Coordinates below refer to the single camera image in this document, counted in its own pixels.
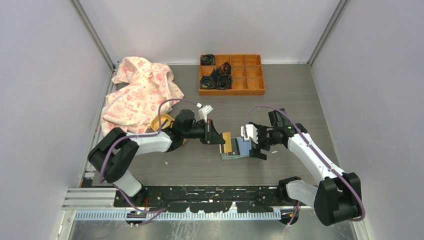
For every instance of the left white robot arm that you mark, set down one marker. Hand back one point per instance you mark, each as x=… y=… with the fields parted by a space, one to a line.
x=112 y=156

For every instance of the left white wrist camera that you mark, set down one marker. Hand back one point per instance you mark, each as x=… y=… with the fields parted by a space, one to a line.
x=204 y=110

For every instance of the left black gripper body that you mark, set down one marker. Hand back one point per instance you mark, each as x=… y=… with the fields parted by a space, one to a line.
x=196 y=131

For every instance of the light green card holder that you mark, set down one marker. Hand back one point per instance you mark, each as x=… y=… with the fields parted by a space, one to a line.
x=239 y=149

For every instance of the pink patterned cloth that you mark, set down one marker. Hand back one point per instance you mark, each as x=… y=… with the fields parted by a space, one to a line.
x=149 y=89

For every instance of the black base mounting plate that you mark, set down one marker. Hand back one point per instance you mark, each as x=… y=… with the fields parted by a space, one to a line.
x=212 y=199

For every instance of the dark rolled sock middle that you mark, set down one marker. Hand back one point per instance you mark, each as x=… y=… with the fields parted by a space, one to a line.
x=224 y=69

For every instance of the dark rolled sock bottom-middle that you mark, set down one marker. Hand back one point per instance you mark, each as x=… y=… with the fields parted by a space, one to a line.
x=224 y=82

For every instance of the yellow oval tray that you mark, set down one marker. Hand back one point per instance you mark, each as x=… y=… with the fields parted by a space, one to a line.
x=162 y=122

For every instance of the yellow credit card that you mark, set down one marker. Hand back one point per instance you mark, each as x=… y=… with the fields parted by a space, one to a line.
x=227 y=146

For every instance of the dark credit card in holder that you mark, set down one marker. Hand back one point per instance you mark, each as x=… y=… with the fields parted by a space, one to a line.
x=234 y=148

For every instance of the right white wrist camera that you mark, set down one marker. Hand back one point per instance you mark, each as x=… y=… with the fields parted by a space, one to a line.
x=249 y=132

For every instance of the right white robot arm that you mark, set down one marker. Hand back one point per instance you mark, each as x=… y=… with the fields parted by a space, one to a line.
x=336 y=196

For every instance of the dark rolled sock top-left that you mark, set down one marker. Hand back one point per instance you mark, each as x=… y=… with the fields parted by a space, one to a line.
x=207 y=60

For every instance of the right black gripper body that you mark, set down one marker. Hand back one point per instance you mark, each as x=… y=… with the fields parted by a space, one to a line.
x=266 y=138

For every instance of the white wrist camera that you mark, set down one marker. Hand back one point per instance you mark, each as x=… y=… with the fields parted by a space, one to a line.
x=204 y=110
x=249 y=132

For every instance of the orange compartment organizer box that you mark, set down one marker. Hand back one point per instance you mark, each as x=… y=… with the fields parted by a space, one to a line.
x=246 y=71

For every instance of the dark rolled sock bottom-left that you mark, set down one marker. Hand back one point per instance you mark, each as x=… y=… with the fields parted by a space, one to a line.
x=206 y=83

